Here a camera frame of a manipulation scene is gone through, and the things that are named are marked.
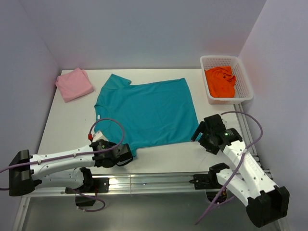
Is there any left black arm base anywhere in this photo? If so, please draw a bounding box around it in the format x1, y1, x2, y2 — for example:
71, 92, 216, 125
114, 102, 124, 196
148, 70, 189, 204
76, 177, 109, 193

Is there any teal t-shirt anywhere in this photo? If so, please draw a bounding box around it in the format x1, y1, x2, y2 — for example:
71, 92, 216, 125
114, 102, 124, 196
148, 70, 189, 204
94, 74, 199, 156

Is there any folded pink t-shirt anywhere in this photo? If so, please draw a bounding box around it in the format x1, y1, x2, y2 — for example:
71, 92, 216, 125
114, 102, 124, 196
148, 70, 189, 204
55, 68, 94, 103

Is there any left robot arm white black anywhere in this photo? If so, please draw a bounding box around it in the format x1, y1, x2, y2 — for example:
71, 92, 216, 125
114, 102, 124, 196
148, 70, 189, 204
9, 140, 133, 196

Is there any aluminium mounting rail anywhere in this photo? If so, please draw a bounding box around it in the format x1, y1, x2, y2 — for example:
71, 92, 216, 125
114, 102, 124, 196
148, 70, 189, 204
23, 170, 275, 197

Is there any white plastic basket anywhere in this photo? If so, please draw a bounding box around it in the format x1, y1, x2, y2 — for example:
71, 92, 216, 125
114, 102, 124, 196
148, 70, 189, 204
200, 55, 253, 104

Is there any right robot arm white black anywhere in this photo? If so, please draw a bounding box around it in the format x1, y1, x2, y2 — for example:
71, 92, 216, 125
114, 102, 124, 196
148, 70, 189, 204
190, 114, 290, 228

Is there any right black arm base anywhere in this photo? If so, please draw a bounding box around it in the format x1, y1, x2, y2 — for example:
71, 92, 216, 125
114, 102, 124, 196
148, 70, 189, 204
189, 173, 221, 190

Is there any black box under rail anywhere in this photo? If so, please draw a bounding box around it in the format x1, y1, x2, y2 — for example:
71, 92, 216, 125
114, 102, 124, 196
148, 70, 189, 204
75, 196, 95, 207

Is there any orange t-shirt in basket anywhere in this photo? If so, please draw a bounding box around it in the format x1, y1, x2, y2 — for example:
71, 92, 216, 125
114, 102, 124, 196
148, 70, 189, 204
205, 66, 236, 98

